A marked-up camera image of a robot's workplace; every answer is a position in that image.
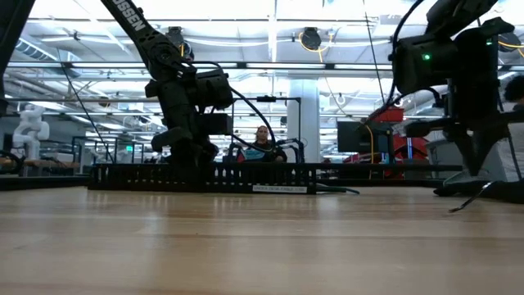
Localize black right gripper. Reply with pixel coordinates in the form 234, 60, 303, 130
448, 16, 516, 178

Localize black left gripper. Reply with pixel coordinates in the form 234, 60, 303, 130
145, 77, 220, 166

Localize black slotted cable duct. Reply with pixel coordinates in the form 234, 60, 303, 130
87, 163, 318, 195

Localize black grey work glove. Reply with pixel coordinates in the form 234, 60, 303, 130
432, 170, 524, 205

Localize green wire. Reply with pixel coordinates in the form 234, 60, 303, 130
315, 182, 361, 196

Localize grey office chair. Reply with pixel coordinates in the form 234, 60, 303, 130
425, 137, 508, 184

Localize large red bin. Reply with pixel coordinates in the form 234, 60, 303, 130
391, 134, 431, 163

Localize teal bin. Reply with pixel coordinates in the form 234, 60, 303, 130
244, 148, 267, 162

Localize person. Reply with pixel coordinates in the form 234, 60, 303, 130
241, 125, 289, 164

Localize small red bin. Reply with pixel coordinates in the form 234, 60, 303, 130
368, 107, 405, 125

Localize large black ceiling reel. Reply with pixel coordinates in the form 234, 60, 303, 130
300, 26, 323, 52
165, 26, 196, 62

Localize black monitor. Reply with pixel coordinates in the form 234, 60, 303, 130
337, 120, 390, 155

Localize long ceiling light bar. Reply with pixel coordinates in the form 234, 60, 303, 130
187, 61, 395, 70

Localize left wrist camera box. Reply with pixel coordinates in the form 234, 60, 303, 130
199, 112, 234, 136

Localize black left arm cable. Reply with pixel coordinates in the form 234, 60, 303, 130
183, 60, 278, 156

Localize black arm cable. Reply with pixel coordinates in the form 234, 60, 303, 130
365, 0, 445, 124
183, 60, 278, 156

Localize black gantry frame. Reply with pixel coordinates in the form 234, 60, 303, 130
231, 95, 303, 153

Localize yellow hanging cable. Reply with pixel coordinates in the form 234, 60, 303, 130
359, 120, 376, 180

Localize ceiling reel with yellow cable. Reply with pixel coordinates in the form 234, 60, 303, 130
497, 31, 524, 57

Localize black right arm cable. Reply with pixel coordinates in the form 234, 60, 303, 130
365, 0, 445, 124

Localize thin black hanging cable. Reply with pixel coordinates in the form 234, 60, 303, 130
363, 0, 386, 106

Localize black aluminium table frame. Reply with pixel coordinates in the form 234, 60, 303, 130
0, 175, 445, 193

